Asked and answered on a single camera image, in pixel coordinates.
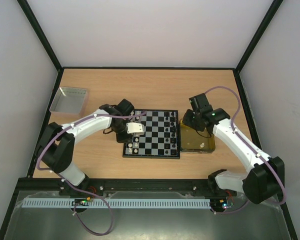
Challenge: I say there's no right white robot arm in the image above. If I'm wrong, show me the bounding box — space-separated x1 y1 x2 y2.
182 93 285 204

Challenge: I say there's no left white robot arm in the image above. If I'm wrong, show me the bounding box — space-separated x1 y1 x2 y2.
35 99 145 186

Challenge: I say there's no white slotted cable duct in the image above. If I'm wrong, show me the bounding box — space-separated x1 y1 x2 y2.
21 198 211 209

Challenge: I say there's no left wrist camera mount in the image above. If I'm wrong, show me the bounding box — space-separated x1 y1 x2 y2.
126 122 146 135

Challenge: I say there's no black magnetic chess board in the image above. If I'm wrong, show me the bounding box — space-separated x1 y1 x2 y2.
122 109 181 159

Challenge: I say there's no silver metal tray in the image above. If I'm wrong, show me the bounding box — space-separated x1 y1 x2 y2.
49 86 89 117

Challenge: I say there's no black frame enclosure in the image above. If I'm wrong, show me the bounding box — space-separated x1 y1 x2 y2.
0 0 283 240

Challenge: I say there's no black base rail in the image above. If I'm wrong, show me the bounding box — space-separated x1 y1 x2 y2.
58 177 278 198

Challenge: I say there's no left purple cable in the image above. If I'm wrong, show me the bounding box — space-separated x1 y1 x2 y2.
36 109 148 236

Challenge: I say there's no gold metal tin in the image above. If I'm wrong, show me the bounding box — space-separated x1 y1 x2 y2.
179 119 216 153

